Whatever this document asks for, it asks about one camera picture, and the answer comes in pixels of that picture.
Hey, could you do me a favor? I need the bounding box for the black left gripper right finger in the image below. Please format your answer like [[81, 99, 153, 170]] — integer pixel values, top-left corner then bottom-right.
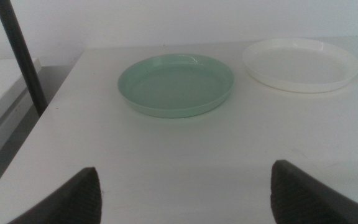
[[270, 159, 358, 224]]

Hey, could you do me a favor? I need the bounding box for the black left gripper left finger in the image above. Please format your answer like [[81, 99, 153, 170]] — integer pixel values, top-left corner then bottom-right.
[[7, 167, 103, 224]]

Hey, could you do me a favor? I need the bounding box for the white shallow bowl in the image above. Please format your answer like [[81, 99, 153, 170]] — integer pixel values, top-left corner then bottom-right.
[[242, 37, 358, 94]]

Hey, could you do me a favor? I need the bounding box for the green shallow bowl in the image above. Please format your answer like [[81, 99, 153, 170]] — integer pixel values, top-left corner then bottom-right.
[[117, 53, 235, 119]]

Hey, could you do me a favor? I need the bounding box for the black pole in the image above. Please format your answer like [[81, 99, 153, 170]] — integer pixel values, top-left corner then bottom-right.
[[0, 0, 48, 118]]

